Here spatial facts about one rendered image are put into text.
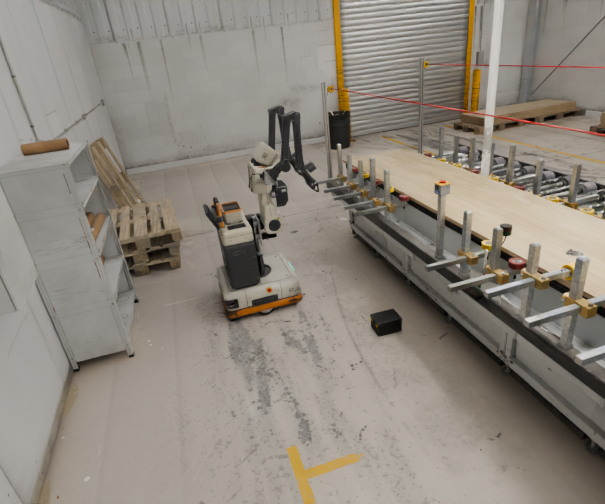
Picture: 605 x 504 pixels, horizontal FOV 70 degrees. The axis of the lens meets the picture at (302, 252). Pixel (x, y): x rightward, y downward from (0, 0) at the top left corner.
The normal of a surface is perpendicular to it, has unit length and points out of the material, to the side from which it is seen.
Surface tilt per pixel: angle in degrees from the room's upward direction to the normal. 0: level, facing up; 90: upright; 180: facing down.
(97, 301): 90
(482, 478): 0
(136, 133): 90
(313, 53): 90
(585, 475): 0
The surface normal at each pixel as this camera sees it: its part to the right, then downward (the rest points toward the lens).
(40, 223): 0.29, 0.39
